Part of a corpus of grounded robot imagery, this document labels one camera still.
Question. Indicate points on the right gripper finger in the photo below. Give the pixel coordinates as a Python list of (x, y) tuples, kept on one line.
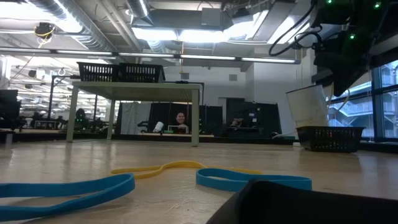
[(345, 82)]

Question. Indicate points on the blue rubber band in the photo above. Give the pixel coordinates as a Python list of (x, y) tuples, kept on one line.
[(217, 183), (118, 183)]

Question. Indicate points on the yellow rubber band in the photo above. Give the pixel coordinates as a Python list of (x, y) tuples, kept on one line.
[(180, 163)]

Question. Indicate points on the black slotted plastic basket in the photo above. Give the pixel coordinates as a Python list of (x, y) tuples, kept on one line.
[(329, 143), (98, 73), (141, 74)]

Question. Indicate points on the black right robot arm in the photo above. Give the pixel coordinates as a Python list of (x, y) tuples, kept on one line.
[(357, 12)]

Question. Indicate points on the black partition panel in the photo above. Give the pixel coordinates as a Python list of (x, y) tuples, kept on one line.
[(264, 118)]

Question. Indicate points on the person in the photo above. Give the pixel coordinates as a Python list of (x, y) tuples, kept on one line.
[(81, 115), (237, 122), (181, 118)]

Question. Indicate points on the black binder clip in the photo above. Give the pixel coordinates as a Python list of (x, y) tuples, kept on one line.
[(295, 205)]

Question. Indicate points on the long ceiling light bar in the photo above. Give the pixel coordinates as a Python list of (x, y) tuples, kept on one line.
[(205, 57)]

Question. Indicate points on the white cylindrical device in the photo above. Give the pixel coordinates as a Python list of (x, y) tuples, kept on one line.
[(158, 127)]

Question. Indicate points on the white small table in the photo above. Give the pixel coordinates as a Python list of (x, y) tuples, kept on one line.
[(140, 90)]

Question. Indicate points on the black monitor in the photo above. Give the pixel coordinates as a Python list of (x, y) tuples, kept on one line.
[(9, 105)]

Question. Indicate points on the black aluminium table frame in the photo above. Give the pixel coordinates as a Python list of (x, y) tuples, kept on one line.
[(248, 140)]

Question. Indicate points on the round silver ventilation duct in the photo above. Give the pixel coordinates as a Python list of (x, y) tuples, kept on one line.
[(81, 28)]

